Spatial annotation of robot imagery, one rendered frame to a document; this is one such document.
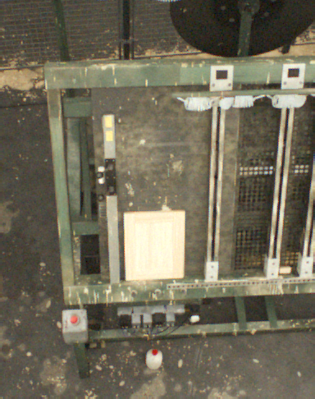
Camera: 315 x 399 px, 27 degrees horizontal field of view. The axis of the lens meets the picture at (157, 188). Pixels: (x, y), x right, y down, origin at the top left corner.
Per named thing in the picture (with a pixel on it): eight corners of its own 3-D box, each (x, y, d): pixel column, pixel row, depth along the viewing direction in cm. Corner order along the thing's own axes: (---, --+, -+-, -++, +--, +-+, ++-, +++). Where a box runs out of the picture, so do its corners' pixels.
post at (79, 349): (79, 378, 405) (70, 338, 342) (79, 369, 408) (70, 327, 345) (89, 378, 405) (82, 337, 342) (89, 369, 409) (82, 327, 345)
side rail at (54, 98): (64, 275, 350) (62, 286, 341) (47, 79, 301) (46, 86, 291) (75, 274, 351) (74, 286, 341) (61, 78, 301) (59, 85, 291)
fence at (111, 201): (110, 279, 347) (110, 283, 343) (102, 112, 304) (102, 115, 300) (119, 278, 347) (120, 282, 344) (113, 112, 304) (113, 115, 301)
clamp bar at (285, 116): (260, 272, 352) (270, 298, 331) (277, 57, 298) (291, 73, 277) (278, 270, 353) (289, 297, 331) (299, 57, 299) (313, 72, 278)
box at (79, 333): (65, 344, 340) (61, 332, 325) (65, 322, 346) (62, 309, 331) (88, 342, 341) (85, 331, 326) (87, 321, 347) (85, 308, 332)
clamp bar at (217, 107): (200, 274, 350) (207, 301, 328) (207, 59, 296) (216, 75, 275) (218, 273, 350) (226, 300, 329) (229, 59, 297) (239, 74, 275)
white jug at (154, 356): (146, 370, 410) (147, 360, 393) (145, 355, 415) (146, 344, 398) (162, 369, 410) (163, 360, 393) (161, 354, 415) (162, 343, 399)
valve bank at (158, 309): (112, 342, 360) (111, 327, 340) (111, 318, 368) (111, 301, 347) (202, 337, 363) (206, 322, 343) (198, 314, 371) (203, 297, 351)
